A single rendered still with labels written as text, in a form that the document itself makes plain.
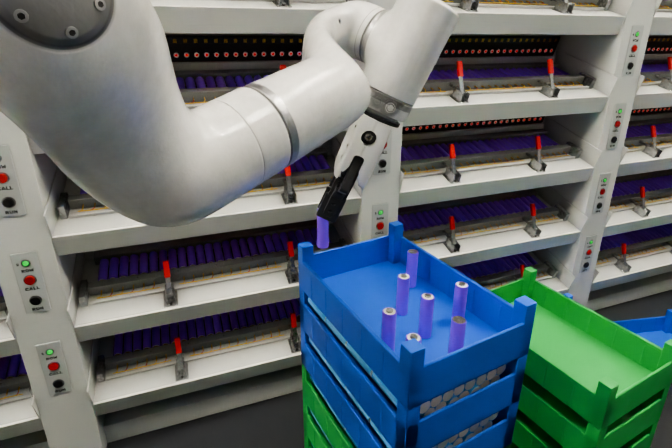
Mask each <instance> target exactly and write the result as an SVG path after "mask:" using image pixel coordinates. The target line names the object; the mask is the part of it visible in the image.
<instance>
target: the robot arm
mask: <svg viewBox="0 0 672 448"><path fill-rule="evenodd" d="M458 20H459V15H458V13H457V12H456V11H455V10H454V9H453V8H452V7H451V6H449V5H448V4H446V3H445V2H443V1H442V0H397V1H396V3H395V5H394V6H393V8H392V9H391V10H386V9H384V8H382V7H379V6H377V5H375V4H372V3H369V2H366V1H360V0H354V1H348V2H344V3H341V4H339V5H336V6H333V7H331V8H328V9H326V10H324V11H322V12H320V13H319V14H317V15H316V16H315V17H314V18H313V19H312V20H311V22H310V23H309V25H308V27H307V29H306V32H305V35H304V39H303V48H302V61H301V62H299V63H297V64H294V65H292V66H290V67H287V68H285V69H283V70H280V71H278V72H276V73H273V74H271V75H268V76H266V77H264V78H261V79H259V80H257V81H254V82H252V83H250V84H247V85H245V86H243V87H240V88H238V89H236V90H234V91H232V92H229V93H227V94H225V95H223V96H220V97H218V98H216V99H213V100H211V101H209V102H206V103H204V104H202V105H199V106H197V107H195V108H192V109H189V108H188V107H187V106H186V104H185V103H184V100H183V98H182V95H181V92H180V90H179V87H178V83H177V80H176V76H175V72H174V68H173V64H172V60H171V55H170V51H169V47H168V43H167V39H166V36H165V33H164V30H163V27H162V25H161V22H160V20H159V18H158V15H157V13H156V11H155V9H154V7H153V6H152V4H151V2H150V0H0V112H2V113H3V114H4V115H5V116H6V117H7V118H9V119H10V120H11V121H12V122H13V123H14V124H15V125H17V126H18V127H19V128H20V129H21V130H22V131H23V132H24V133H25V134H26V135H27V136H28V137H30V138H31V139H32V140H33V141H34V142H35V143H36V144H37V145H38V146H39V147H40V148H41V149H42V150H43V151H44V152H45V153H46V155H47V156H48V157H49V158H50V159H51V160H52V161H53V162H54V163H55V164H56V165H57V167H58V168H59V169H60V170H61V171H62V172H63V173H64V174H65V175H67V176H68V177H69V178H70V179H71V180H72V181H73V182H74V183H75V184H77V185H78V186H79V187H80V188H81V189H83V190H84V191H85V192H86V193H88V194H89V195H90V196H92V197H93V198H95V199H96V200H97V201H99V202H100V203H102V204H104V205H105V206H107V207H108V208H110V209H112V210H113V211H115V212H117V213H119V214H121V215H123V216H125V217H127V218H129V219H132V220H134V221H137V222H139V223H142V224H146V225H150V226H156V227H176V226H182V225H187V224H190V223H193V222H196V221H199V220H201V219H203V218H205V217H207V216H209V215H211V214H213V213H215V212H216V211H218V210H220V209H222V208H223V207H225V206H226V205H228V204H230V203H231V202H233V201H234V200H236V199H238V198H239V197H241V196H242V195H244V194H246V193H247V192H249V191H250V190H252V189H253V188H255V187H256V186H258V185H260V184H261V183H263V182H264V181H266V180H268V179H269V178H271V177H272V176H274V175H276V174H277V173H279V172H280V171H282V170H283V169H285V168H286V167H288V166H290V165H291V164H293V163H294V162H296V161H297V160H299V159H300V158H302V157H303V156H305V155H306V154H308V153H310V152H311V151H313V150H314V149H316V148H317V147H319V146H320V145H322V144H323V143H325V142H326V141H328V140H329V139H331V138H333V137H334V136H336V135H337V134H339V133H340V132H342V131H343V130H345V129H346V128H348V127H349V126H350V127H349V129H348V131H347V133H346V135H345V138H344V140H343V142H342V145H341V147H340V149H339V152H338V155H337V157H336V160H335V166H334V175H333V177H332V180H331V182H330V184H329V186H330V187H329V186H327V188H326V190H325V192H324V194H323V196H322V198H321V200H320V202H319V204H318V207H317V208H318V210H317V213H316V215H317V216H319V217H321V218H323V219H326V220H328V221H330V222H332V223H334V222H336V220H337V218H338V216H339V214H340V212H341V210H342V208H343V206H344V204H345V202H346V199H347V197H348V195H349V193H350V191H351V189H352V187H353V185H354V183H355V181H356V179H357V181H358V186H359V189H364V188H365V187H366V185H367V183H368V181H369V179H370V177H371V175H372V172H373V170H374V168H375V166H376V164H377V162H378V160H379V158H380V155H381V153H382V151H383V149H384V147H385V144H386V142H387V140H388V137H389V134H390V132H391V129H392V127H395V128H399V126H400V123H399V122H398V121H400V122H405V121H406V119H407V117H408V115H409V114H410V112H411V110H412V108H413V106H414V104H415V102H416V100H417V98H418V96H419V94H420V92H421V91H422V89H423V87H424V85H425V83H426V81H427V79H428V77H429V75H430V73H431V71H432V70H433V68H434V66H435V64H436V62H437V60H438V58H439V56H440V54H441V52H442V50H443V48H444V47H445V45H446V43H447V41H448V39H449V37H450V35H451V33H452V31H453V29H454V27H455V26H456V24H457V22H458ZM352 58H354V59H357V60H359V61H361V62H363V63H365V68H364V71H362V70H361V68H360V67H359V66H358V64H357V63H356V62H355V61H354V60H353V59H352Z"/></svg>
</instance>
